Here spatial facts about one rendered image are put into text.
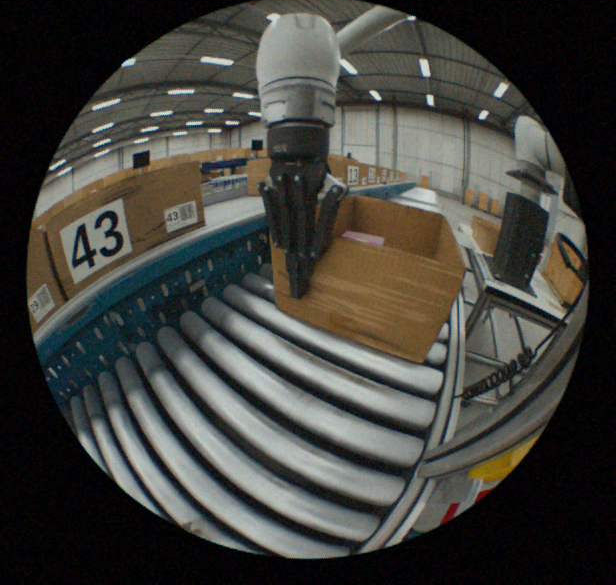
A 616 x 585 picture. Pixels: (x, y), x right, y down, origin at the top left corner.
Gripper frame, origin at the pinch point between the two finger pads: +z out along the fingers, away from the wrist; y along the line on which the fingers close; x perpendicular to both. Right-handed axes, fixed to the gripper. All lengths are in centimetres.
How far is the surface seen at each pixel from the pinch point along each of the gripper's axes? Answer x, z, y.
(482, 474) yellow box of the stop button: -16.8, 1.9, 31.2
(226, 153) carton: 323, -71, -481
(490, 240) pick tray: 81, 3, 52
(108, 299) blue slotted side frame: -26.4, -0.7, -22.7
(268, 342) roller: -6.2, 10.6, -2.2
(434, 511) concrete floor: -20, 85, 83
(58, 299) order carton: -39.6, -4.9, -28.7
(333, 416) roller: -11.7, 10.5, 13.1
